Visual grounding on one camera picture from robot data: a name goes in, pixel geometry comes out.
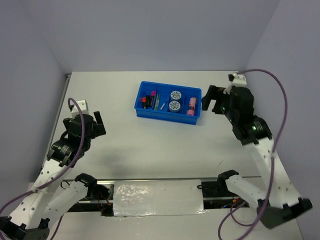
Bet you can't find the yellow pen refill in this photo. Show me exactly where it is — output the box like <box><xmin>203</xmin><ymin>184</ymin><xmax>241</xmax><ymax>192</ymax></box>
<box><xmin>154</xmin><ymin>93</ymin><xmax>160</xmax><ymax>111</ymax></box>

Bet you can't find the blue compartment tray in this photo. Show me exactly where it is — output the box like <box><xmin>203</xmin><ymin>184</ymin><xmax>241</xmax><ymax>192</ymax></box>
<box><xmin>134</xmin><ymin>81</ymin><xmax>202</xmax><ymax>125</ymax></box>

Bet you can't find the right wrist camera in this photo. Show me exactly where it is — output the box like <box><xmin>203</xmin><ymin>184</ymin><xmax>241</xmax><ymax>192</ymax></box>
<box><xmin>223</xmin><ymin>72</ymin><xmax>247</xmax><ymax>95</ymax></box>

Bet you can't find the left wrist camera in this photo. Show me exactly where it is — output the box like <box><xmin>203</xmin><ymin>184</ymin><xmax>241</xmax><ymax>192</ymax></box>
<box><xmin>70</xmin><ymin>100</ymin><xmax>90</xmax><ymax>119</ymax></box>

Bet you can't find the pink cap black highlighter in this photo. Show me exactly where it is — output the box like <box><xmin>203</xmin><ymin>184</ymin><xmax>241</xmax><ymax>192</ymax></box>
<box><xmin>149</xmin><ymin>90</ymin><xmax>156</xmax><ymax>108</ymax></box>

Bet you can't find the blue jar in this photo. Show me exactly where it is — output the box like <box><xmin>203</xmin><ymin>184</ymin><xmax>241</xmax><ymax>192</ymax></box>
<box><xmin>169</xmin><ymin>90</ymin><xmax>182</xmax><ymax>102</ymax></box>
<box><xmin>168</xmin><ymin>101</ymin><xmax>181</xmax><ymax>113</ymax></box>

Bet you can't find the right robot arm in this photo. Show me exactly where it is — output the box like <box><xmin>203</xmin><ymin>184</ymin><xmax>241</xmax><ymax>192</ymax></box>
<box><xmin>201</xmin><ymin>85</ymin><xmax>313</xmax><ymax>229</ymax></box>

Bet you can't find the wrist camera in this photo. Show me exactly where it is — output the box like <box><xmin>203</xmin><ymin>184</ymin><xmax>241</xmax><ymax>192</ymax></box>
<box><xmin>223</xmin><ymin>72</ymin><xmax>247</xmax><ymax>95</ymax></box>
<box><xmin>70</xmin><ymin>100</ymin><xmax>90</xmax><ymax>119</ymax></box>

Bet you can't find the pink glue bottle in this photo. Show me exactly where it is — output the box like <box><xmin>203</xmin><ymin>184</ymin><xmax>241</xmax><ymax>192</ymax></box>
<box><xmin>186</xmin><ymin>97</ymin><xmax>198</xmax><ymax>116</ymax></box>

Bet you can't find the blue cap black highlighter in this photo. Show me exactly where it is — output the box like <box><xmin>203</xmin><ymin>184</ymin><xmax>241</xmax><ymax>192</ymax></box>
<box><xmin>145</xmin><ymin>95</ymin><xmax>153</xmax><ymax>109</ymax></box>

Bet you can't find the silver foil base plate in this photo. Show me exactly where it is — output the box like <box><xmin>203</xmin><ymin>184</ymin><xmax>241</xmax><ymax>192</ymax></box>
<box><xmin>113</xmin><ymin>179</ymin><xmax>206</xmax><ymax>217</ymax></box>

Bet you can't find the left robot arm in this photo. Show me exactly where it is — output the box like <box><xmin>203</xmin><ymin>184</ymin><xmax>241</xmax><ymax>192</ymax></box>
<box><xmin>0</xmin><ymin>111</ymin><xmax>106</xmax><ymax>240</ymax></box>

